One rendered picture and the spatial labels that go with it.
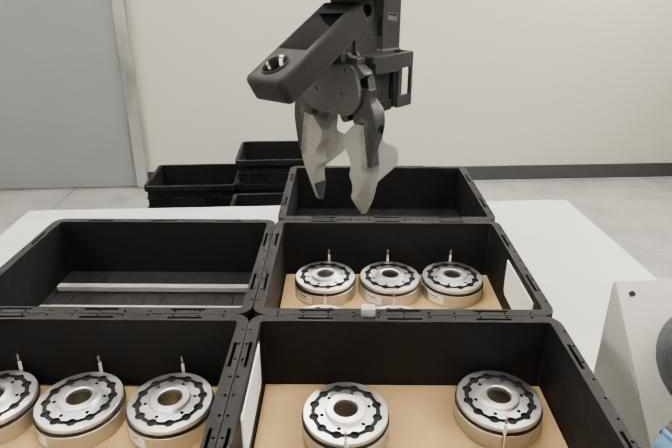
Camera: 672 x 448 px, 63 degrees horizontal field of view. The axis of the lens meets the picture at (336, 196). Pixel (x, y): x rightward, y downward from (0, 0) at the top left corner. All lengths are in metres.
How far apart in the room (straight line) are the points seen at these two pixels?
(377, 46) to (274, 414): 0.46
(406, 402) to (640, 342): 0.33
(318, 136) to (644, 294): 0.54
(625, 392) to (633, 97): 3.48
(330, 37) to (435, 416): 0.49
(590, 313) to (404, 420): 0.62
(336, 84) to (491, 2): 3.28
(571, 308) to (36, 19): 3.39
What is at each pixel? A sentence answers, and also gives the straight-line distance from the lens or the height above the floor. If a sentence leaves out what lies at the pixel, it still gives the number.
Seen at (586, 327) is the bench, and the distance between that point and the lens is 1.22.
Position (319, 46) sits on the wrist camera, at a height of 1.29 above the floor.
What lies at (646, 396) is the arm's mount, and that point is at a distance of 0.87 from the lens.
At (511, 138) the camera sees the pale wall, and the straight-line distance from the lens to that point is 3.98.
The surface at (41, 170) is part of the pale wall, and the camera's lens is 4.14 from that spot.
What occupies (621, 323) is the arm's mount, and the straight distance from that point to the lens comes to 0.88.
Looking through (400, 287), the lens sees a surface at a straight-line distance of 0.94.
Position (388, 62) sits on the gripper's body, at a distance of 0.52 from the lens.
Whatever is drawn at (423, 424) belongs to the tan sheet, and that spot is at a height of 0.83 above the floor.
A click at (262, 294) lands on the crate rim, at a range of 0.79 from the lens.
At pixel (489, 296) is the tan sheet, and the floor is 0.83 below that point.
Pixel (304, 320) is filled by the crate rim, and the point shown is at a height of 0.93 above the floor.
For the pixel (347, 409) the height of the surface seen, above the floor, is 0.85.
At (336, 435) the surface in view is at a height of 0.86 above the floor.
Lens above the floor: 1.34
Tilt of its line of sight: 22 degrees down
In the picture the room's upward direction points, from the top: straight up
